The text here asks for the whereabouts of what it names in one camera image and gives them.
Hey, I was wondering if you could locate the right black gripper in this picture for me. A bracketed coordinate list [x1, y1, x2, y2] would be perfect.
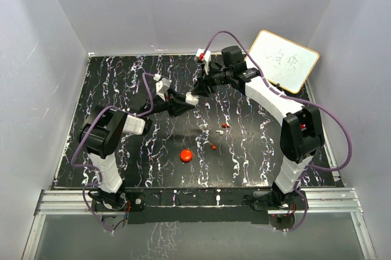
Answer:
[192, 63, 233, 97]

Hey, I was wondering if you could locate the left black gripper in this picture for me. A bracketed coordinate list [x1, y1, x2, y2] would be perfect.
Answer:
[144, 87, 196, 119]

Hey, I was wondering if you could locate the white earbud charging case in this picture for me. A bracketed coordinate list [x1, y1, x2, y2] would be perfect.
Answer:
[185, 92, 199, 106]

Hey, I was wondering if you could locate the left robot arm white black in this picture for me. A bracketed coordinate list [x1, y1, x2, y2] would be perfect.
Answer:
[78, 89, 199, 211]

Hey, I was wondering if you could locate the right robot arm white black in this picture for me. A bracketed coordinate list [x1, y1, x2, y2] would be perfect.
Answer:
[185, 46, 324, 209]

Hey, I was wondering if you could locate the red earbud charging case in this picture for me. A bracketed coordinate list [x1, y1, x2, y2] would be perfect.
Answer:
[180, 149, 194, 163]

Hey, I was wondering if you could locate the black front base bar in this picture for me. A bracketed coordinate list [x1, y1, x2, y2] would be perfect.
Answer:
[125, 187, 276, 225]

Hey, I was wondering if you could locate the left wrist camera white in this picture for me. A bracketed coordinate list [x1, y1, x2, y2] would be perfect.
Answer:
[155, 78, 172, 101]

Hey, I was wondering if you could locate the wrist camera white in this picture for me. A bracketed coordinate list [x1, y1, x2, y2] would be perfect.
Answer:
[194, 48, 211, 75]
[155, 78, 172, 101]

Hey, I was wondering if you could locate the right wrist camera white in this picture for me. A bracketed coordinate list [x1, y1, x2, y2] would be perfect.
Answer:
[194, 48, 211, 75]

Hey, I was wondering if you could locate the whiteboard with wooden frame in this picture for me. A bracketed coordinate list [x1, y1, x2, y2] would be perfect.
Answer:
[246, 30, 320, 94]

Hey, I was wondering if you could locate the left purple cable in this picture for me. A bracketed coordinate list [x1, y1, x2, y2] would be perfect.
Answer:
[70, 72, 163, 233]

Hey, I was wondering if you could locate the purple cable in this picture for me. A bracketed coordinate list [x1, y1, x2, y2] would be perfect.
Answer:
[203, 30, 354, 232]
[70, 72, 163, 233]

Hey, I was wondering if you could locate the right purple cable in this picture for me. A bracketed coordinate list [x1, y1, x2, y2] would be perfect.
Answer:
[203, 30, 354, 232]

